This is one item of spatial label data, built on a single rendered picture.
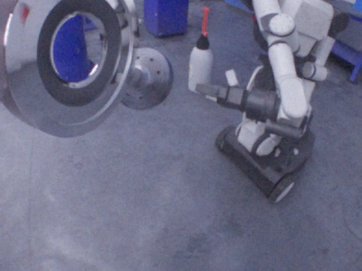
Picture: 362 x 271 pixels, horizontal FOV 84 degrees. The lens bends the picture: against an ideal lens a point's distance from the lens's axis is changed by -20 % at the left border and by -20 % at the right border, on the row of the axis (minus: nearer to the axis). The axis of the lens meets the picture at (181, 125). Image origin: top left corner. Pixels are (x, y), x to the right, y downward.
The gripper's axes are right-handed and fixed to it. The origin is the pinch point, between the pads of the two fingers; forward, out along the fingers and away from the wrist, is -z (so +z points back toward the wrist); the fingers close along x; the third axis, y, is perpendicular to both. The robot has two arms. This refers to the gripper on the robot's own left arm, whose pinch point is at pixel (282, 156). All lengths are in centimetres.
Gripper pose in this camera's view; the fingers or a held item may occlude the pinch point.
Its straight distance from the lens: 139.3
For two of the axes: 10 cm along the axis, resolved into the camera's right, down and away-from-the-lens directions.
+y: 9.5, 0.6, 3.1
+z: 1.8, -9.1, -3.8
